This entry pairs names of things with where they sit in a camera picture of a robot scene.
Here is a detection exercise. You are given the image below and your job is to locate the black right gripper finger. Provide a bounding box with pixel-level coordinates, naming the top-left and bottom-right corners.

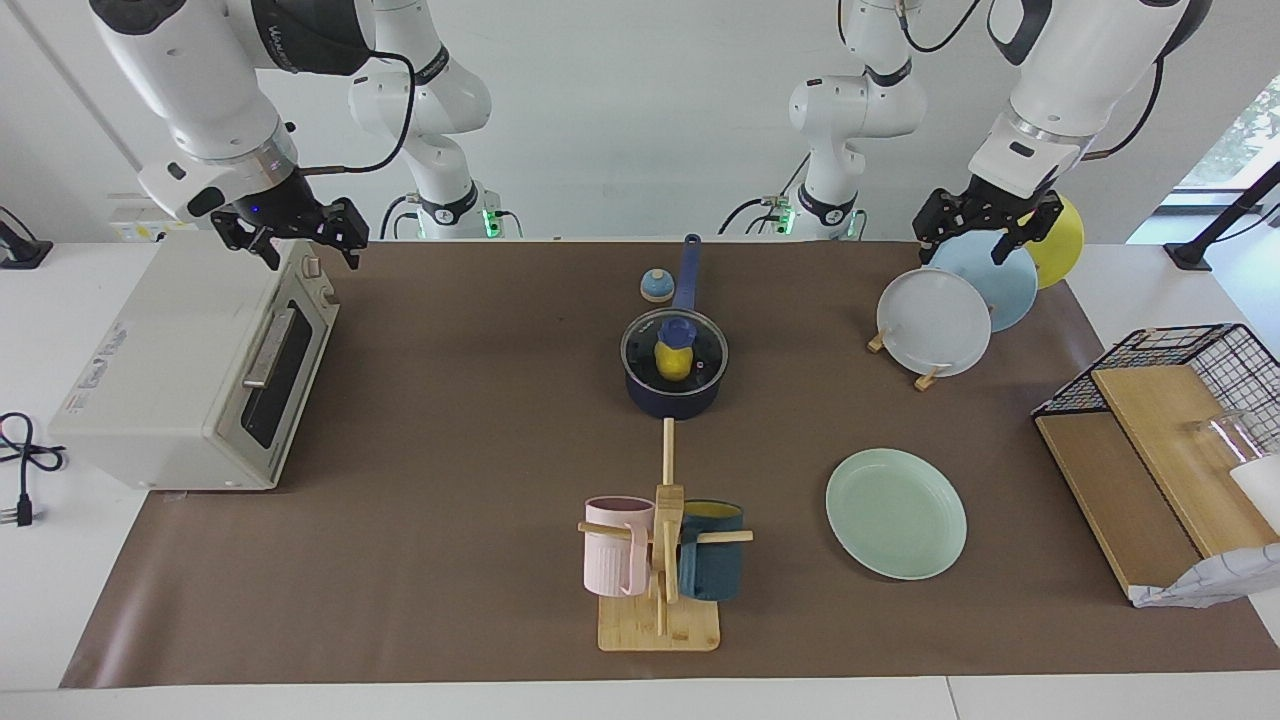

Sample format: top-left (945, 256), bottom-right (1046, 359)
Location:
top-left (320, 198), bottom-right (369, 271)
top-left (212, 208), bottom-right (283, 271)

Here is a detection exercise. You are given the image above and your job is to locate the dark blue saucepan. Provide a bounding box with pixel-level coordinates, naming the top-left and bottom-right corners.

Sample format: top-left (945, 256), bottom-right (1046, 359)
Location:
top-left (622, 235), bottom-right (729, 419)

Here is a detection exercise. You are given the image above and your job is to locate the glass lid with blue knob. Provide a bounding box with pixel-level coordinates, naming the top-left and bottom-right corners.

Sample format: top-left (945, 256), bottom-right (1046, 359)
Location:
top-left (620, 308), bottom-right (729, 391)

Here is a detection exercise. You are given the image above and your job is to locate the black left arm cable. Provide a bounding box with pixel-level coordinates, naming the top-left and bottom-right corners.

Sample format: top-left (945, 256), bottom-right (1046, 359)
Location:
top-left (895, 0), bottom-right (1167, 161)

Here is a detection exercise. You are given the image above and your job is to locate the grey plate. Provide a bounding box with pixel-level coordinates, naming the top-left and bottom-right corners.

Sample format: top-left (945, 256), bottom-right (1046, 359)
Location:
top-left (876, 268), bottom-right (993, 378)

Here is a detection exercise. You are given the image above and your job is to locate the white checked cloth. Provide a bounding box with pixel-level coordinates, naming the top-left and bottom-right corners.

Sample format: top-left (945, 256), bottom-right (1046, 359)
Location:
top-left (1130, 545), bottom-right (1280, 609)

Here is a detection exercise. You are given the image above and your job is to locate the black angled stand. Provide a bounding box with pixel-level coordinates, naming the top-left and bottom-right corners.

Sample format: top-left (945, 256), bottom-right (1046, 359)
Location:
top-left (1165, 160), bottom-right (1280, 271)

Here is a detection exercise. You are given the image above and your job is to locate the black wire basket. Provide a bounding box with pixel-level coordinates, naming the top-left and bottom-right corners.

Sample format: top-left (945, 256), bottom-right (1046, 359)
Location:
top-left (1032, 323), bottom-right (1280, 456)

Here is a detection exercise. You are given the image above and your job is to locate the light wooden board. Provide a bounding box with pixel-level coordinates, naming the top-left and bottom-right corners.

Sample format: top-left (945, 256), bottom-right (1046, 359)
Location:
top-left (1092, 365), bottom-right (1280, 558)

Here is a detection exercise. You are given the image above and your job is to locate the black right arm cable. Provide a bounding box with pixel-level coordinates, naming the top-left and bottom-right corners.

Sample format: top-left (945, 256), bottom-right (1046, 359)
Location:
top-left (298, 48), bottom-right (417, 179)

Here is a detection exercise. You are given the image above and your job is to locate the pink ribbed mug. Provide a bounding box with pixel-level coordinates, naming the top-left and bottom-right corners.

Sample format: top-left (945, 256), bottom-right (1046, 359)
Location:
top-left (584, 496), bottom-right (656, 598)

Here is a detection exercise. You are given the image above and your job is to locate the wooden plate rack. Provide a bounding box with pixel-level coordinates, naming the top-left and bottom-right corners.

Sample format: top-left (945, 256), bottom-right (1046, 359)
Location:
top-left (866, 325), bottom-right (951, 391)

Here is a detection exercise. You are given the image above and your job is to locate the wooden mug tree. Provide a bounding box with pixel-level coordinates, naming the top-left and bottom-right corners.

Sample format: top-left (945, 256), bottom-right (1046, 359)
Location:
top-left (578, 418), bottom-right (753, 653)

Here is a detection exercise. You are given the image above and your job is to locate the light blue plate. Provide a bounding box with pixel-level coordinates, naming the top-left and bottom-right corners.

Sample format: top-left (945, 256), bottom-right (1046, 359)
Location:
top-left (925, 232), bottom-right (1039, 333)

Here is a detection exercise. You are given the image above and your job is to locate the darker wooden board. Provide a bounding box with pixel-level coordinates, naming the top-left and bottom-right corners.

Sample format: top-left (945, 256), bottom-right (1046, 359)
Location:
top-left (1035, 412), bottom-right (1201, 601)

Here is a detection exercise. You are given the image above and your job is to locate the teal mug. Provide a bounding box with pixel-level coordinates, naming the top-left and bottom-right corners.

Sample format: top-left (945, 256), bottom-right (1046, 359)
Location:
top-left (678, 500), bottom-right (745, 602)

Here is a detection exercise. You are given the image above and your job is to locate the white power strip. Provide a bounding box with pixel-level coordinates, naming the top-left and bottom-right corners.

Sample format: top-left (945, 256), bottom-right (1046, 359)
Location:
top-left (108, 195), bottom-right (206, 243)

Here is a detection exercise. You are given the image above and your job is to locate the mint green plate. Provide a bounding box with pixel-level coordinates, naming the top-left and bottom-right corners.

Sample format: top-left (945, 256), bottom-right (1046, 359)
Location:
top-left (826, 448), bottom-right (968, 581)

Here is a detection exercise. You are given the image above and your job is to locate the window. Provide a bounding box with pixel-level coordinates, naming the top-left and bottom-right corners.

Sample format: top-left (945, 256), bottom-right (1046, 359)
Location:
top-left (1170, 75), bottom-right (1280, 206)

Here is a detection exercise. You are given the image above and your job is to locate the black power cable with plug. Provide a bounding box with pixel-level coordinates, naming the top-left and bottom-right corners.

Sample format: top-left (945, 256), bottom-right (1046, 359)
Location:
top-left (0, 412), bottom-right (67, 528)

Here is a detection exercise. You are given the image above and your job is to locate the cream toaster oven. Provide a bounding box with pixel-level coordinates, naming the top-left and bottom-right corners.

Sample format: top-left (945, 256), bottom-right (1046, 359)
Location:
top-left (48, 232), bottom-right (341, 491)

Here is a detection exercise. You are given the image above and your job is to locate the yellow plate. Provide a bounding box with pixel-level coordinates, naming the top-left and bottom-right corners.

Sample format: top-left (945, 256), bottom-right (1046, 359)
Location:
top-left (1020, 195), bottom-right (1085, 290)

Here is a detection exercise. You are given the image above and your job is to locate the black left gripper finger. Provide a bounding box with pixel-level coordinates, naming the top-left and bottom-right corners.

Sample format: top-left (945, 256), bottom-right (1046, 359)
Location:
top-left (912, 188), bottom-right (966, 269)
top-left (990, 195), bottom-right (1064, 266)

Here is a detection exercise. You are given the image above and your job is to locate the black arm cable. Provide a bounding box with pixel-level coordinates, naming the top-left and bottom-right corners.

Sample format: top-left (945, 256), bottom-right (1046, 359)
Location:
top-left (895, 0), bottom-right (1167, 161)
top-left (298, 48), bottom-right (417, 179)

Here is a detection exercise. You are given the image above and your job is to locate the clear glass cup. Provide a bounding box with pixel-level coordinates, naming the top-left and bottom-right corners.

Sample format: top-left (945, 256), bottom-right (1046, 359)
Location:
top-left (1190, 410), bottom-right (1280, 463)

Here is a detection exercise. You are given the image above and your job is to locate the black clamp mount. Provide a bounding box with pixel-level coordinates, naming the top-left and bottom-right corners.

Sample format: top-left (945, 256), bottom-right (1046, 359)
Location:
top-left (0, 205), bottom-right (53, 269)

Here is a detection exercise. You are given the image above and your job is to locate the brown table mat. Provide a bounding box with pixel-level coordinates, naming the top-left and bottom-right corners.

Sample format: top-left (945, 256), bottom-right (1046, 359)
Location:
top-left (60, 240), bottom-right (1280, 689)

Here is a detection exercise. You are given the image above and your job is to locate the white cup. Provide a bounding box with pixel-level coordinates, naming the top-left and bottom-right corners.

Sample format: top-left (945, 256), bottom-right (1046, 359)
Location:
top-left (1230, 455), bottom-right (1280, 533)

